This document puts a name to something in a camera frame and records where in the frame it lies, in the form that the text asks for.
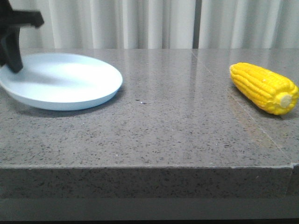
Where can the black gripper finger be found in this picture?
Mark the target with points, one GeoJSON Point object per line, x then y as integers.
{"type": "Point", "coordinates": [10, 49]}
{"type": "Point", "coordinates": [21, 18]}

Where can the light blue round plate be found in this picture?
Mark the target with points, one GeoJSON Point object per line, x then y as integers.
{"type": "Point", "coordinates": [61, 81]}

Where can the yellow corn cob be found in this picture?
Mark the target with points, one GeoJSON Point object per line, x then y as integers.
{"type": "Point", "coordinates": [270, 91]}

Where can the white pleated curtain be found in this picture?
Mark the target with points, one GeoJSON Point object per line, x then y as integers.
{"type": "Point", "coordinates": [163, 24]}

